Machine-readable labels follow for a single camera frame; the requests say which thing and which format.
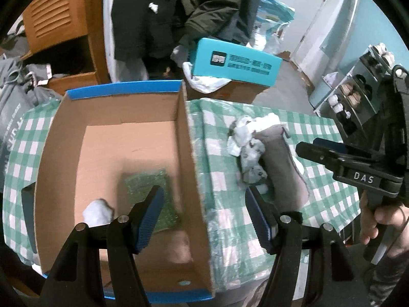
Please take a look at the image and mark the person's patterned trousers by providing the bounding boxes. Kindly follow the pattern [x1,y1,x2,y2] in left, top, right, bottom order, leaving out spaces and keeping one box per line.
[367,256,407,306]

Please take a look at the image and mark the white crumpled cloth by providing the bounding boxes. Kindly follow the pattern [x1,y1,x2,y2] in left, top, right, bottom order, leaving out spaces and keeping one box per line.
[254,113,288,138]

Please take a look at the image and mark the light blue cabinet door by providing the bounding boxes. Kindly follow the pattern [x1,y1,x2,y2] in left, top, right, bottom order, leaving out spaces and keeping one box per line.
[294,0,398,109]

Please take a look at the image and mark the cardboard box with blue edges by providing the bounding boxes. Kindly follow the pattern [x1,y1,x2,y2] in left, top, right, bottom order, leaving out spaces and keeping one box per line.
[21,80,215,303]

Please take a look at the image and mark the green checkered tablecloth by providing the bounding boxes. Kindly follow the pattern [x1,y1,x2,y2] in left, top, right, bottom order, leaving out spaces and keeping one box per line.
[2,97,363,291]

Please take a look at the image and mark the blue plastic bag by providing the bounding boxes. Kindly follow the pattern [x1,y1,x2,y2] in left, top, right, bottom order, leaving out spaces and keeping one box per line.
[246,0,296,53]

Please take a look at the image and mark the teal rectangular box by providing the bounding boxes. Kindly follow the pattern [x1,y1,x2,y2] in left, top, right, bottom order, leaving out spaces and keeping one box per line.
[188,37,283,87]

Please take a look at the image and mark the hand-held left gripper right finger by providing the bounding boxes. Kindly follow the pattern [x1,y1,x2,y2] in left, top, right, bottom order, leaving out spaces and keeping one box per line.
[245,186,373,307]

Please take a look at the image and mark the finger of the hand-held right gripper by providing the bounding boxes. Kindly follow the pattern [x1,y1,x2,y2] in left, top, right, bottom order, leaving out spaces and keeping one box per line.
[296,141,354,171]
[312,137,385,162]

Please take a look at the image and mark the brown cardboard carton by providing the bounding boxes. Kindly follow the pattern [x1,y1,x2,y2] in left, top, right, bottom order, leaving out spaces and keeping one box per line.
[185,77,273,104]

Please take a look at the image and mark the grey felt cloth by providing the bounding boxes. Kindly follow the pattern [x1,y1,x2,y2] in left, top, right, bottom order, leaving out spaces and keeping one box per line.
[256,124,310,206]

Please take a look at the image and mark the person's right hand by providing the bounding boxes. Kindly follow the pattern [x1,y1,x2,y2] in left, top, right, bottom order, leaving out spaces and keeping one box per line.
[359,194,409,258]

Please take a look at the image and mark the green scouring pad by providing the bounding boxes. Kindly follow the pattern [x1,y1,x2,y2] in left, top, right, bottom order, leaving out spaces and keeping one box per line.
[124,168,182,232]

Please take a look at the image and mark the dark hanging jacket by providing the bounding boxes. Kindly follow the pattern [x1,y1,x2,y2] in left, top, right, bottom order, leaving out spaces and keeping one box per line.
[110,0,258,61]

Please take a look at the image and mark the metal shoe rack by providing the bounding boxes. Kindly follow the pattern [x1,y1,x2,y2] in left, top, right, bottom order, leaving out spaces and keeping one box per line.
[315,42,397,139]

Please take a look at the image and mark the wooden cabinet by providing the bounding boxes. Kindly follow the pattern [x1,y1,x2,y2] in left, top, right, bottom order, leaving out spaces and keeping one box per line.
[21,0,112,96]

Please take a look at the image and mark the grey fabric bag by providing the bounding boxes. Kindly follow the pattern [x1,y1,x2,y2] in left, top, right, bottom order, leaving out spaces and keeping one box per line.
[0,35,63,180]

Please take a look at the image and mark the grey patterned balled sock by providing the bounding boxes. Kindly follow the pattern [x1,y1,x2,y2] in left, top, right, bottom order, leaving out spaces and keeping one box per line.
[240,139,266,170]
[241,166,268,184]

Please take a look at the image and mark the white plastic bag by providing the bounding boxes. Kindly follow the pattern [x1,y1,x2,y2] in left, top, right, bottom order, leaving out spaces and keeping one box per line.
[171,45,231,94]

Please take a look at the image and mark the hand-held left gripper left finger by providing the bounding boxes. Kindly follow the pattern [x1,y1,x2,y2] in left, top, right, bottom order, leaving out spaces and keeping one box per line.
[40,185,165,307]

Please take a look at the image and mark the white tissue pile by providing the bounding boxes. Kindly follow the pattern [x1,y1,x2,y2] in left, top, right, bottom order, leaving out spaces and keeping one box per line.
[227,116,258,157]

